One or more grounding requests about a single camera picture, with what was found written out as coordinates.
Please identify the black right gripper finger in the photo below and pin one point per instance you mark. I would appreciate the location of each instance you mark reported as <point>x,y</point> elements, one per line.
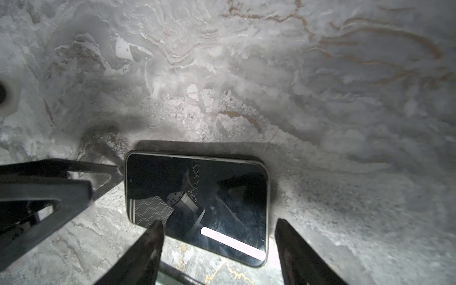
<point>40,197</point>

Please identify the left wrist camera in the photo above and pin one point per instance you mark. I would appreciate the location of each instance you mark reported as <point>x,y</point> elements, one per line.
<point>10,95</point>

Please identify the silver-edged black smartphone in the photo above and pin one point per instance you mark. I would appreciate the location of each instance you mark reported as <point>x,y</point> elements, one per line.
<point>215,203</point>

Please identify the light blue phone case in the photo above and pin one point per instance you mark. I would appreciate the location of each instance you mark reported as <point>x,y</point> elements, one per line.
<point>168,275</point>

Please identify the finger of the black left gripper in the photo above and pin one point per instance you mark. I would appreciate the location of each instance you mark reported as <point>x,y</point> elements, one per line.
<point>300,264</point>
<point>140,264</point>

